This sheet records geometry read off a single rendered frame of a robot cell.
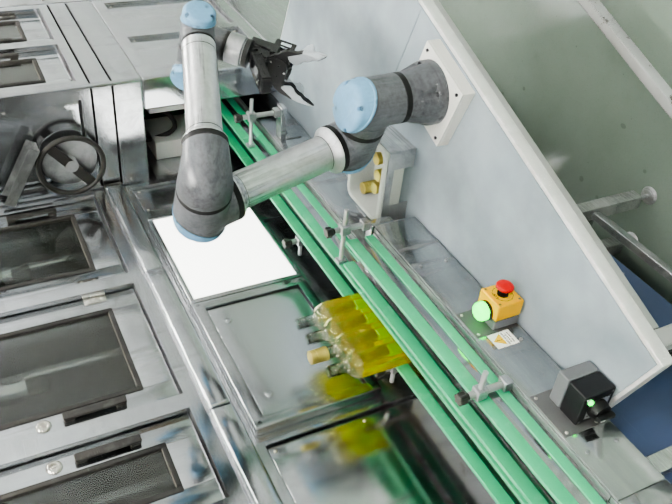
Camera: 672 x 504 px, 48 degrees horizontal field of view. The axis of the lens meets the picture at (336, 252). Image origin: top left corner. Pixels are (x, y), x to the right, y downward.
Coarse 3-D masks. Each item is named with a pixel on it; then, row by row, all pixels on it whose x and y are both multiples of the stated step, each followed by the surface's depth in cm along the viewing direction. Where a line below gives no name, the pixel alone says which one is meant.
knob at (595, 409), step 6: (594, 402) 147; (600, 402) 147; (606, 402) 147; (594, 408) 146; (600, 408) 146; (606, 408) 146; (588, 414) 148; (594, 414) 146; (600, 414) 146; (606, 414) 147; (612, 414) 147; (594, 420) 147; (600, 420) 145; (606, 420) 146
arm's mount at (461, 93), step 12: (432, 48) 173; (444, 48) 174; (444, 60) 172; (444, 72) 171; (456, 72) 171; (456, 84) 168; (468, 84) 169; (456, 96) 169; (468, 96) 168; (456, 108) 170; (444, 120) 176; (456, 120) 175; (432, 132) 181; (444, 132) 177; (444, 144) 182
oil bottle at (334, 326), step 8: (352, 312) 189; (360, 312) 189; (368, 312) 190; (328, 320) 186; (336, 320) 186; (344, 320) 187; (352, 320) 187; (360, 320) 187; (368, 320) 187; (376, 320) 188; (328, 328) 185; (336, 328) 184; (344, 328) 184; (352, 328) 185; (328, 336) 185; (336, 336) 184
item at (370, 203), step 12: (384, 156) 193; (372, 168) 214; (384, 168) 194; (348, 180) 214; (360, 180) 215; (384, 180) 196; (360, 192) 215; (360, 204) 210; (372, 204) 210; (372, 216) 206
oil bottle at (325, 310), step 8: (344, 296) 194; (352, 296) 194; (360, 296) 194; (320, 304) 191; (328, 304) 191; (336, 304) 191; (344, 304) 191; (352, 304) 192; (360, 304) 192; (320, 312) 189; (328, 312) 188; (336, 312) 189; (344, 312) 189; (320, 320) 188; (320, 328) 190
